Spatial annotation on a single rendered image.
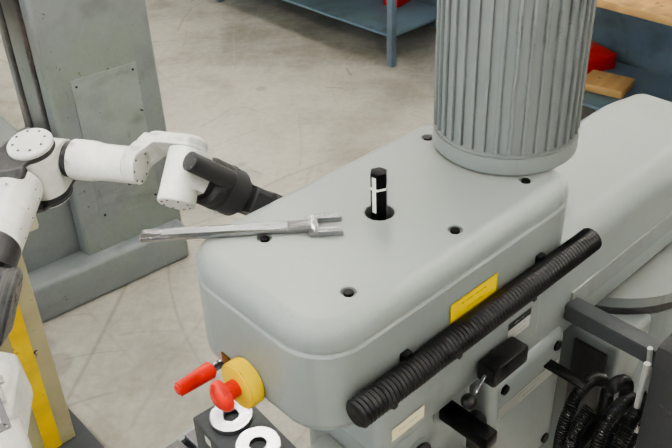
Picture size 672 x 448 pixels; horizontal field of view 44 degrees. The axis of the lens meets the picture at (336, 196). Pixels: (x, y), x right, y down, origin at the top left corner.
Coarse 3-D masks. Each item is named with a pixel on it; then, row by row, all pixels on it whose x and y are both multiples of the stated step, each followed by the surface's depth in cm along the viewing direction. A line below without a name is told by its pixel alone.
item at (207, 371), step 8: (200, 368) 107; (208, 368) 107; (216, 368) 108; (192, 376) 106; (200, 376) 106; (208, 376) 107; (176, 384) 106; (184, 384) 105; (192, 384) 106; (200, 384) 107; (176, 392) 106; (184, 392) 105
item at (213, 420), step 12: (216, 408) 176; (240, 408) 176; (252, 408) 178; (204, 420) 175; (216, 420) 173; (228, 420) 175; (240, 420) 173; (252, 420) 175; (264, 420) 175; (204, 432) 173; (216, 432) 172; (228, 432) 171; (240, 432) 172; (252, 432) 170; (264, 432) 170; (276, 432) 172; (204, 444) 176; (216, 444) 170; (228, 444) 170; (240, 444) 168; (252, 444) 169; (264, 444) 169; (276, 444) 168; (288, 444) 169
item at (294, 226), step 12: (312, 216) 102; (324, 216) 102; (336, 216) 102; (168, 228) 101; (180, 228) 101; (192, 228) 101; (204, 228) 101; (216, 228) 101; (228, 228) 101; (240, 228) 101; (252, 228) 101; (264, 228) 100; (276, 228) 100; (288, 228) 100; (300, 228) 100; (312, 228) 100; (324, 228) 100; (336, 228) 100; (144, 240) 100; (156, 240) 100; (168, 240) 100
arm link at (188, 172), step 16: (176, 160) 140; (192, 160) 137; (208, 160) 139; (176, 176) 139; (192, 176) 140; (208, 176) 139; (224, 176) 141; (160, 192) 140; (176, 192) 139; (192, 192) 140; (208, 192) 144; (224, 192) 145; (176, 208) 144; (192, 208) 142
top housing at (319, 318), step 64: (320, 192) 108; (448, 192) 107; (512, 192) 106; (256, 256) 97; (320, 256) 96; (384, 256) 96; (448, 256) 96; (512, 256) 105; (256, 320) 91; (320, 320) 87; (384, 320) 90; (448, 320) 99; (320, 384) 90
